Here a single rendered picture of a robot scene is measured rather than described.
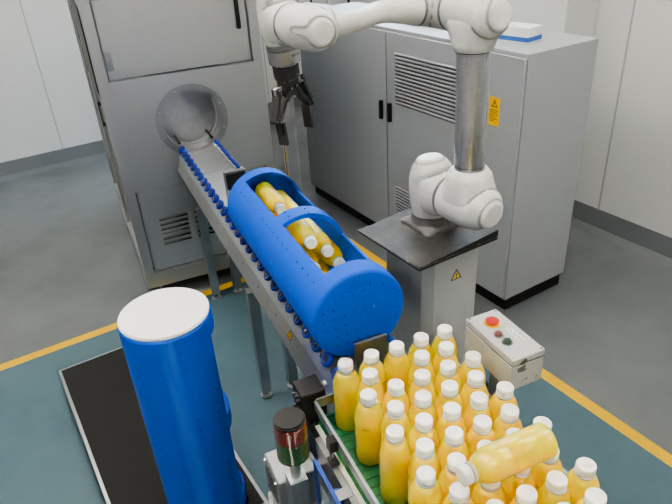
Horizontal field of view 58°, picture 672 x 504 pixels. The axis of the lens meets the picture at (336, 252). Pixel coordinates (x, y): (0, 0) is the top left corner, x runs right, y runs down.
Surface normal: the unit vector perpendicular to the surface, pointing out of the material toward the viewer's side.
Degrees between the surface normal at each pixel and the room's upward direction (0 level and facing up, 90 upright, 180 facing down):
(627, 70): 90
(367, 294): 90
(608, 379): 0
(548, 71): 90
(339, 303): 90
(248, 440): 0
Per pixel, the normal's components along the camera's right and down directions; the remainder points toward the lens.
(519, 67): -0.84, 0.31
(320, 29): 0.40, 0.45
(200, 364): 0.75, 0.29
